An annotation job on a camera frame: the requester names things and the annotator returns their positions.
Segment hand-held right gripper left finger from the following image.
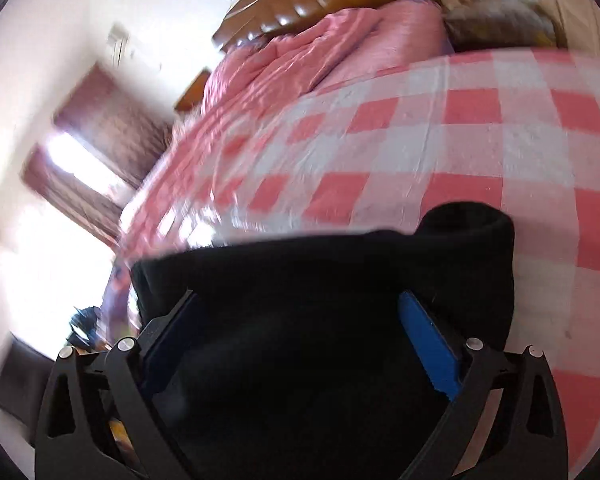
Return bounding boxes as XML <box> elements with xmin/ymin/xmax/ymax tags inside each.
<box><xmin>34</xmin><ymin>290</ymin><xmax>208</xmax><ymax>480</ymax></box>

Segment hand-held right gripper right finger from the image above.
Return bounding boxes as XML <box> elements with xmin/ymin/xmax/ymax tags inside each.
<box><xmin>397</xmin><ymin>287</ymin><xmax>571</xmax><ymax>480</ymax></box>

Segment black pants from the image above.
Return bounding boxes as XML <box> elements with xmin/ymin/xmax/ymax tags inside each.
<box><xmin>130</xmin><ymin>201</ymin><xmax>517</xmax><ymax>480</ymax></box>

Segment purple blanket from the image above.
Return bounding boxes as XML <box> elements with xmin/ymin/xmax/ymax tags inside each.
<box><xmin>102</xmin><ymin>264</ymin><xmax>138</xmax><ymax>343</ymax></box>

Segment dark blue object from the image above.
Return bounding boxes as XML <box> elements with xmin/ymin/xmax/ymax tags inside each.
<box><xmin>69</xmin><ymin>304</ymin><xmax>103</xmax><ymax>348</ymax></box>

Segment dark box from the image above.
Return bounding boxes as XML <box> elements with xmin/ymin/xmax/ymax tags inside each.
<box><xmin>0</xmin><ymin>334</ymin><xmax>57</xmax><ymax>427</ymax></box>

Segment pink checked bedsheet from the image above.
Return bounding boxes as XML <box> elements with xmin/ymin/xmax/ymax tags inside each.
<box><xmin>114</xmin><ymin>49</ymin><xmax>600</xmax><ymax>477</ymax></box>

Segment bright window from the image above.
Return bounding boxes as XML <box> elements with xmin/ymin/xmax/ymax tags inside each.
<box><xmin>44</xmin><ymin>131</ymin><xmax>133</xmax><ymax>202</ymax></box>

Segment dark red curtain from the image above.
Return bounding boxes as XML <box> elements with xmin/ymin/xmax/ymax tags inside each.
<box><xmin>21</xmin><ymin>61</ymin><xmax>175</xmax><ymax>250</ymax></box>

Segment wooden nightstand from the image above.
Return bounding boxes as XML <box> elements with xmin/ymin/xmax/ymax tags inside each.
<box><xmin>174</xmin><ymin>70</ymin><xmax>214</xmax><ymax>114</ymax></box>

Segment pink quilt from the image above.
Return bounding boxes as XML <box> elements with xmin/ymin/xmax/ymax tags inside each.
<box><xmin>177</xmin><ymin>0</ymin><xmax>452</xmax><ymax>128</ymax></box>

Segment brown pillow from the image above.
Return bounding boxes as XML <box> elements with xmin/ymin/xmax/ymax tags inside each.
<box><xmin>441</xmin><ymin>0</ymin><xmax>570</xmax><ymax>54</ymax></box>

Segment wooden door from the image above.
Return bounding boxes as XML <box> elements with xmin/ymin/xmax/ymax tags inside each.
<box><xmin>521</xmin><ymin>0</ymin><xmax>600</xmax><ymax>57</ymax></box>

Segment white wall socket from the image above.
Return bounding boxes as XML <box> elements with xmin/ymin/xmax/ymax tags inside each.
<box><xmin>106</xmin><ymin>21</ymin><xmax>132</xmax><ymax>62</ymax></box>

